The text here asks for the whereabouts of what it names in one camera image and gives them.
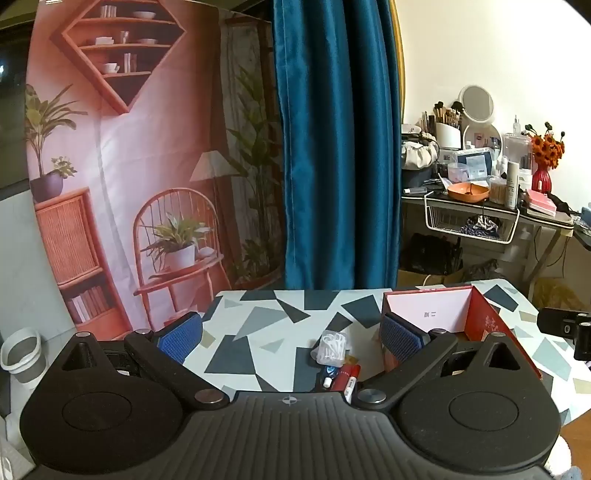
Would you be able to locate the orange bowl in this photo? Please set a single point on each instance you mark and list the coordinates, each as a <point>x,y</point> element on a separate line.
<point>466,193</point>

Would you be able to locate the yellow plastic bag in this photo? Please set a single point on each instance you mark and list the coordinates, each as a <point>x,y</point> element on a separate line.
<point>556,293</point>

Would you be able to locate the pink book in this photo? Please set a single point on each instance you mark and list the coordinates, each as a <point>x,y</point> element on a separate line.
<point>542,202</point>

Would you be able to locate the white plastic bucket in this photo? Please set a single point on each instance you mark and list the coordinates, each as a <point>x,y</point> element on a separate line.
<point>21,355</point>

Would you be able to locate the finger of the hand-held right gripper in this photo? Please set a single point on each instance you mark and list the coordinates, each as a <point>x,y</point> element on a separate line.
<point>556,321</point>

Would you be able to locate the black bag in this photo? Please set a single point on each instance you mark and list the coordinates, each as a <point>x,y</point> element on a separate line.
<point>434,254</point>

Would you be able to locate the red vase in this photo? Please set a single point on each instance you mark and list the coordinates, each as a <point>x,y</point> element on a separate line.
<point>541,181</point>

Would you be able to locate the blue box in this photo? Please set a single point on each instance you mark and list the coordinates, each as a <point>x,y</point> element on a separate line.
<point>473,162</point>

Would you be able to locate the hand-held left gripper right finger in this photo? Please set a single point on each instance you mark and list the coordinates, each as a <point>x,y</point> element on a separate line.
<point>401,339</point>

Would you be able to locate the blue white correction tape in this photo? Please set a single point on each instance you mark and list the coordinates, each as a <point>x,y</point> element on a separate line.
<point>328,374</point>

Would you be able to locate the black hair tool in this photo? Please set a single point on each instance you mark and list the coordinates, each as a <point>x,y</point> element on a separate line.
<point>563,204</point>

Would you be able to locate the small clear bottle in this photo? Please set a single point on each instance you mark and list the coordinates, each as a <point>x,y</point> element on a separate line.
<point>516,127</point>

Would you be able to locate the blue curtain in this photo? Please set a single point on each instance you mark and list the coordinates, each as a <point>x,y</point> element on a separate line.
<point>337,138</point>

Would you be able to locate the red cardboard box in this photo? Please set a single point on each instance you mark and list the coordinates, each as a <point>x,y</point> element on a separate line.
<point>482,314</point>

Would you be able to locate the red capped white marker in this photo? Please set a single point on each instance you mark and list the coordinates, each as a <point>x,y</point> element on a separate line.
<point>353,381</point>

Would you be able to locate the brown cardboard box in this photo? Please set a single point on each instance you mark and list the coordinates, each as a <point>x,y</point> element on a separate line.
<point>415,279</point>

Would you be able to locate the round white mirror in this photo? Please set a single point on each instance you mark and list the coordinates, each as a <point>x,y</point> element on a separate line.
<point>478,101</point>

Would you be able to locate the cotton swab box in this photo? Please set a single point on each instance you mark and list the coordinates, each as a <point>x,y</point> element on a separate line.
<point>497,191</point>

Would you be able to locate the white spray bottle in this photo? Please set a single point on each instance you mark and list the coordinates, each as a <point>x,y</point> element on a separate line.
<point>512,184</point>

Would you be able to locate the printed room scene backdrop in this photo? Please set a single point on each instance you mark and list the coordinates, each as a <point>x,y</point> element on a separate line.
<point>138,147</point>

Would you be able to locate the dark red lipstick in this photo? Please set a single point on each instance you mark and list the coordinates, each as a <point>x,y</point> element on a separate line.
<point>340,376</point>

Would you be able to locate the grey desk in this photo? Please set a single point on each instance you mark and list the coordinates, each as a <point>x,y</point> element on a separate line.
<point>549,218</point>

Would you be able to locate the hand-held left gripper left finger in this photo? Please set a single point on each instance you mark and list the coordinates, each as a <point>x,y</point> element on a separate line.
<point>180,339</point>

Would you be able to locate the dark patterned cloth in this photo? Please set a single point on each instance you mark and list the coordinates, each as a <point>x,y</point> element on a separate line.
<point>480,227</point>

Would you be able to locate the clear acrylic organizer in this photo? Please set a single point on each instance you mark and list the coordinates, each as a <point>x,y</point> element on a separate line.
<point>517,150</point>

